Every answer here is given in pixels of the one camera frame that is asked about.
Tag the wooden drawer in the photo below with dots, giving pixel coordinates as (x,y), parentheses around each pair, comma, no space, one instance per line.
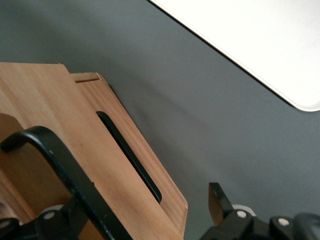
(37,95)
(150,163)

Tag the beige rectangular tray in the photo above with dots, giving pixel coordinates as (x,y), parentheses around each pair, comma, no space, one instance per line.
(250,37)

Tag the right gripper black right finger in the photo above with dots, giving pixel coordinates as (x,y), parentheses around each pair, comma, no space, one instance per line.
(237,227)

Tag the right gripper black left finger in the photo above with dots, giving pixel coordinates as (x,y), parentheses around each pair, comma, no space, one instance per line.
(37,228)

